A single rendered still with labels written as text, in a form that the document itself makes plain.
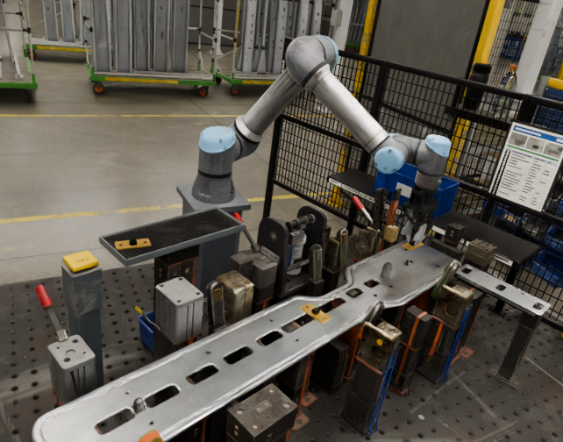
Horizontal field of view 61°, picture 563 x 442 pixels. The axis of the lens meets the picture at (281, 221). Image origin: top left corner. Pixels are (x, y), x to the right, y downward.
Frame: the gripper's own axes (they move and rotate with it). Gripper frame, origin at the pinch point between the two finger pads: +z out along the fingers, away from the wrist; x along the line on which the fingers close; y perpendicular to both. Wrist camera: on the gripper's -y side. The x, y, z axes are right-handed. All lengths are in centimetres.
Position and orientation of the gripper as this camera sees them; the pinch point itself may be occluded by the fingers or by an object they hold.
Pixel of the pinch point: (414, 240)
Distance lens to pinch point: 162.9
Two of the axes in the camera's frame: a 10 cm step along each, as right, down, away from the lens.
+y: -7.1, 2.4, -6.6
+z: -1.2, 8.9, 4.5
